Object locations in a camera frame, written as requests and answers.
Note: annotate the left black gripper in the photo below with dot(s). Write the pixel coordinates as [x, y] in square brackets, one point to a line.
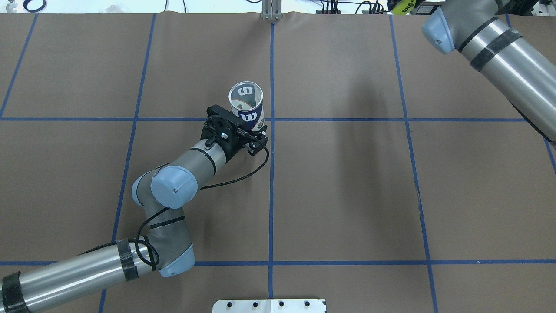
[238, 140]

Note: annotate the white tennis ball can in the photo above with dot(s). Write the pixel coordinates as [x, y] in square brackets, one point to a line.
[246, 99]

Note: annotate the Wilson tennis ball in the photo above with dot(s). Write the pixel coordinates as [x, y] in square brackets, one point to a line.
[401, 7]

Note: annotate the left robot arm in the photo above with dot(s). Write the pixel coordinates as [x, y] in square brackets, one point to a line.
[65, 188]

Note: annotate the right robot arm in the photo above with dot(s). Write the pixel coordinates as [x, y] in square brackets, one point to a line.
[501, 54]

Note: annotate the blue tape roll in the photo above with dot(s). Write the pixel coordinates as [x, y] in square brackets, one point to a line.
[34, 6]

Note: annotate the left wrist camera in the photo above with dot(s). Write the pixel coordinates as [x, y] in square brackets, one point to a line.
[218, 116]

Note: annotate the aluminium frame post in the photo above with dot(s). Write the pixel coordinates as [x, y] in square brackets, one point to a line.
[271, 10]

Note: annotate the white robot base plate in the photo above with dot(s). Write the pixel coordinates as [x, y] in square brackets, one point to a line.
[270, 306]

